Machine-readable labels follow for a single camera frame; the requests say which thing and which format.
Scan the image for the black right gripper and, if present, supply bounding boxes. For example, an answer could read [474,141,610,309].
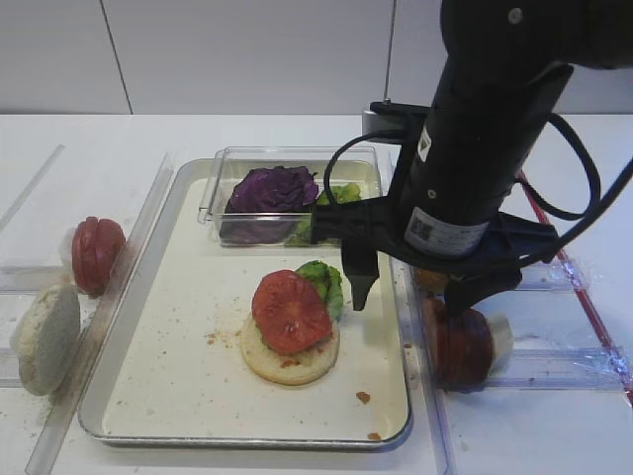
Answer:
[310,197,558,320]

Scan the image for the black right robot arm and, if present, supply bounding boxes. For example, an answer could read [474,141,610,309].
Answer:
[311,1,632,317]

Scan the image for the lettuce leaf on bun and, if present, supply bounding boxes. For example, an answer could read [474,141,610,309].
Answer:
[296,260,343,322]

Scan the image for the stack of meat patties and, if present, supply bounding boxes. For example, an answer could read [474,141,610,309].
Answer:
[422,298,494,391]

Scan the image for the white pusher block meat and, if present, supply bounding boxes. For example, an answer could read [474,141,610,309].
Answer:
[487,313,514,370]

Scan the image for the green lettuce in container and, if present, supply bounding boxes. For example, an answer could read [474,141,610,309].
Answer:
[285,181,365,247]

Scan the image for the tomato slice on bun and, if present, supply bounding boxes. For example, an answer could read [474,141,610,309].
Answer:
[251,270,332,354]

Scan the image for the clear lettuce container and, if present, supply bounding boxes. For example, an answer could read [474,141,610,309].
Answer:
[197,145,385,248]

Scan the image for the clear track meat lane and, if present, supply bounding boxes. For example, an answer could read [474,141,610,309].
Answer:
[485,347,632,390]

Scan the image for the stack of tomato slices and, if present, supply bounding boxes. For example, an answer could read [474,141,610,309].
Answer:
[71,217,126,297]

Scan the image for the white bread bun slices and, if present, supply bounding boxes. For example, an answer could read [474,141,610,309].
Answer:
[10,283,80,396]

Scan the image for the clear track tomato lane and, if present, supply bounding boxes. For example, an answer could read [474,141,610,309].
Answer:
[1,266,73,294]

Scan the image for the clear track bread lane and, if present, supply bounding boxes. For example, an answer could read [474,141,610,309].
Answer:
[0,348,23,388]

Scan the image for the sesame bun top outer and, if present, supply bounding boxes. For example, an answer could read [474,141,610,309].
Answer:
[413,267,449,295]

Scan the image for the bottom bun on tray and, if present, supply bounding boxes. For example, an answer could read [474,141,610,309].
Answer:
[240,314,341,386]

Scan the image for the clear track bun lane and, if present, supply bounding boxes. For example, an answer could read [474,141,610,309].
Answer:
[516,259,590,292]

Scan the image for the purple cabbage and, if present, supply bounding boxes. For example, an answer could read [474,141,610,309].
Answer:
[220,166,319,245]

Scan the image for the metal baking tray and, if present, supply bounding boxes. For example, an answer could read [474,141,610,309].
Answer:
[78,159,411,450]

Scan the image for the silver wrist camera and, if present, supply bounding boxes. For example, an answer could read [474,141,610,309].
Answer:
[362,101,430,144]

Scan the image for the red plastic rail strip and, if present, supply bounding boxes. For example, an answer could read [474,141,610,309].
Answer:
[516,167,633,397]

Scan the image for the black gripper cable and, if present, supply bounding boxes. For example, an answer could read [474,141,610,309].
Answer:
[323,113,633,263]

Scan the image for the clear left front rail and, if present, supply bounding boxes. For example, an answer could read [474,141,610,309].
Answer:
[24,154,174,474]

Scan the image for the clear rail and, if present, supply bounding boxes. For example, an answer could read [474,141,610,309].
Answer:
[24,154,174,474]
[0,144,65,232]

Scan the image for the clear left back rail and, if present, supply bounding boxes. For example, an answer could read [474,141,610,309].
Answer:
[0,144,65,232]

